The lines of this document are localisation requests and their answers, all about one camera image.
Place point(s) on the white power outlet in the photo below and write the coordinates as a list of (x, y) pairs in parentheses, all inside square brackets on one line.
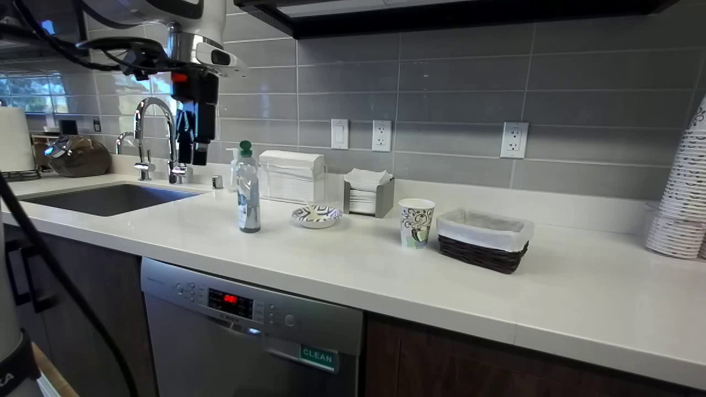
[(382, 136), (514, 141)]

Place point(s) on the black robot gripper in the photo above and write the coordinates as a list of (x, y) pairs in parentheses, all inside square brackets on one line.
[(195, 93)]

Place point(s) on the grey napkin holder with napkins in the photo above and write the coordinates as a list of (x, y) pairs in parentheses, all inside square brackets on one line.
[(369, 194)]

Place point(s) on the white paper towel roll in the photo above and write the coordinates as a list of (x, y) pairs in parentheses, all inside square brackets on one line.
[(15, 151)]

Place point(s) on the clear dish soap bottle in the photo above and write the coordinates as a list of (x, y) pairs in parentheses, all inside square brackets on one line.
[(245, 186)]

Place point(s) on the brown basket with white liner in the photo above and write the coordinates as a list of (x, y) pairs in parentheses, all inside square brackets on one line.
[(483, 240)]

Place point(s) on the white paper towel box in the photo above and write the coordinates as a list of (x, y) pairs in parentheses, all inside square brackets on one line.
[(297, 177)]

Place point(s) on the dark overhead cabinet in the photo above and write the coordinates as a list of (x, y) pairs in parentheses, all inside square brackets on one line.
[(329, 18)]

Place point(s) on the dark kitchen sink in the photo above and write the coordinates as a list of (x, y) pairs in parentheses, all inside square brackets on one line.
[(109, 199)]

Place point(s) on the stainless steel dishwasher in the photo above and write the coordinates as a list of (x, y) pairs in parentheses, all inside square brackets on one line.
[(215, 337)]

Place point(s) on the small patterned dish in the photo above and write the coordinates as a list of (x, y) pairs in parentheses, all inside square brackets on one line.
[(317, 218)]

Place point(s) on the patterned paper cup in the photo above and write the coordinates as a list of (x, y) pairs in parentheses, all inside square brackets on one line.
[(415, 221)]

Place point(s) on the white wall switch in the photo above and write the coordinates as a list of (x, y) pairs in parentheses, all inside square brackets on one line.
[(340, 134)]

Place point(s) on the white power outlet right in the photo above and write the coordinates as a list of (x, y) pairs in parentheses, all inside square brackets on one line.
[(514, 141)]

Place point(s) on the white power outlet middle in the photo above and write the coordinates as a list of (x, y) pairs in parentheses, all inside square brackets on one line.
[(382, 136)]

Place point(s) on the dark wood cabinet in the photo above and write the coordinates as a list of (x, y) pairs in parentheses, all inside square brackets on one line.
[(415, 360)]

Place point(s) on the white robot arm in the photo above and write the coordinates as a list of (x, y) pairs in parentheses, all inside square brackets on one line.
[(193, 56)]

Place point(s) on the brown bowl by sink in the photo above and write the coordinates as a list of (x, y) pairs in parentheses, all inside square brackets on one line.
[(78, 157)]

